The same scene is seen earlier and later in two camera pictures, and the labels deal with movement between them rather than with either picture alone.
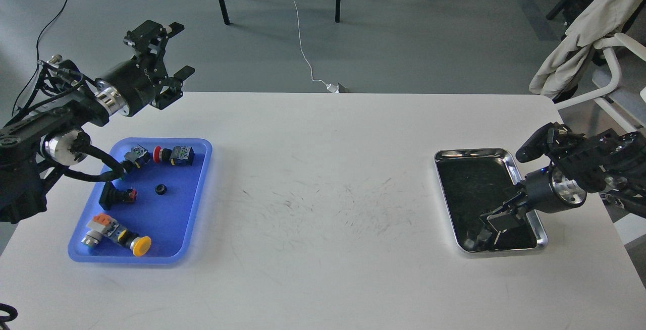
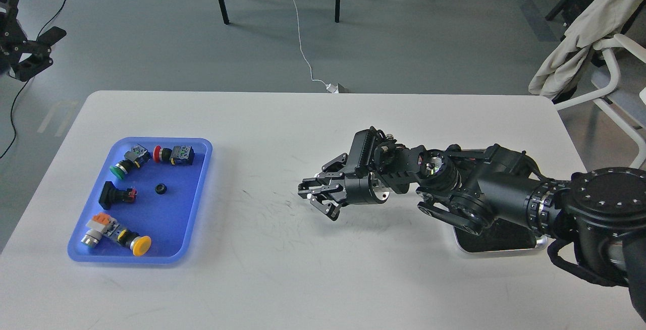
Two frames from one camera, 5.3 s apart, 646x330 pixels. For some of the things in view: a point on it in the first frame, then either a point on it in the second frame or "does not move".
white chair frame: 600,95 does not move
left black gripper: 132,84 -> 13,41
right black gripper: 546,189 -> 363,187
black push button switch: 110,197 does not move
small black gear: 160,189 does not move
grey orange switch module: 102,224 does not move
